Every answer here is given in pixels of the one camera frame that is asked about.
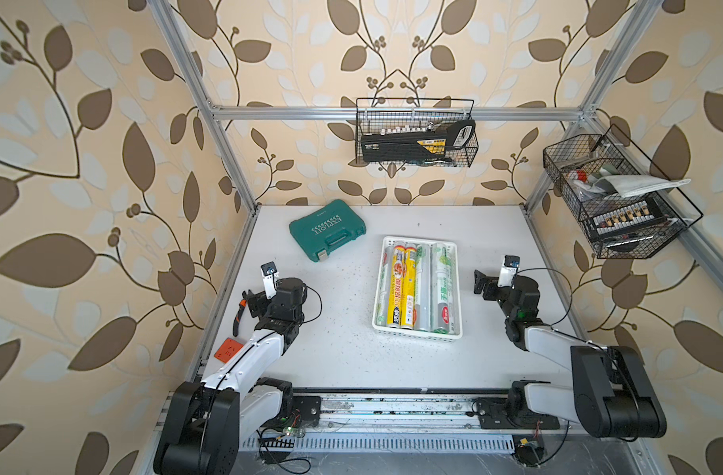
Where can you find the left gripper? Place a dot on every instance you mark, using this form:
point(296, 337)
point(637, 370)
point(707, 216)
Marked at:
point(260, 303)

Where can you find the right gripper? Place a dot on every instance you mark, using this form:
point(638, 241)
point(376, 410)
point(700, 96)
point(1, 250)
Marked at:
point(492, 283)

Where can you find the grape print wrap roll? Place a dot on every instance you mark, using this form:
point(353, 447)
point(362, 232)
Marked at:
point(443, 289)

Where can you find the white text wrap roll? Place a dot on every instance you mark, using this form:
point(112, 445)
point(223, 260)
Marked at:
point(423, 288)

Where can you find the white plastic perforated basket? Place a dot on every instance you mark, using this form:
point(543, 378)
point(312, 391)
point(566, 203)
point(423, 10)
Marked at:
point(458, 328)

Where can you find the yellow wrap roll chef label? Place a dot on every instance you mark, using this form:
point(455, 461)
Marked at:
point(409, 289)

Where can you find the yellow wrap roll group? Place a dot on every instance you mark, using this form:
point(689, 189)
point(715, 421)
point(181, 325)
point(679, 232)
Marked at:
point(396, 289)

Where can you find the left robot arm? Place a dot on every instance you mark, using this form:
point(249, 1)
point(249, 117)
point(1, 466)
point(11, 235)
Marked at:
point(207, 421)

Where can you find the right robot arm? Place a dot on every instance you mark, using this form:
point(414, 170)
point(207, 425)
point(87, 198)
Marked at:
point(610, 394)

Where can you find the red square block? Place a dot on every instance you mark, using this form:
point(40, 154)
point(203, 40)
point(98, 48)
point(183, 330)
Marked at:
point(228, 349)

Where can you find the green plastic tool case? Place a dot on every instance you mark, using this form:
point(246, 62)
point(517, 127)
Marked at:
point(323, 232)

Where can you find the socket bit set tray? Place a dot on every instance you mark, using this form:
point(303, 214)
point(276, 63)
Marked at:
point(627, 219)

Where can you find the black yellow hand saw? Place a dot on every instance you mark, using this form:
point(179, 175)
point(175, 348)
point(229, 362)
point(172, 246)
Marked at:
point(445, 144)

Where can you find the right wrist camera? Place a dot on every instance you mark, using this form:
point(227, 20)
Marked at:
point(509, 269)

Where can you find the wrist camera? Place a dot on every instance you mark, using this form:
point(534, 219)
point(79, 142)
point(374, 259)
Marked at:
point(270, 277)
point(509, 269)

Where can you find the orange handled pliers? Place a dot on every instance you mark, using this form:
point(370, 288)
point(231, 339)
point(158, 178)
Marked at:
point(244, 303)

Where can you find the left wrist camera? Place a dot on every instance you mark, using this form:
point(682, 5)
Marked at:
point(270, 277)

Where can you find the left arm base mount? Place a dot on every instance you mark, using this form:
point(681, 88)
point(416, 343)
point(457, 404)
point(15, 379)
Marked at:
point(302, 409)

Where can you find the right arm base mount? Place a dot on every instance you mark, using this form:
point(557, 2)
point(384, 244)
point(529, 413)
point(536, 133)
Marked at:
point(497, 413)

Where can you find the black wire basket right wall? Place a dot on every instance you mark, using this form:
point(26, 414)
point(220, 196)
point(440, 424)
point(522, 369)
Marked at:
point(575, 164)

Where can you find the black wire basket wall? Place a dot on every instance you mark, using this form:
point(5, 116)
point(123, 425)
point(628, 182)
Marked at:
point(381, 112)
point(575, 164)

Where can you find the black wire basket back wall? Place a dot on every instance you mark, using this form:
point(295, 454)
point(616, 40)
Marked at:
point(381, 112)

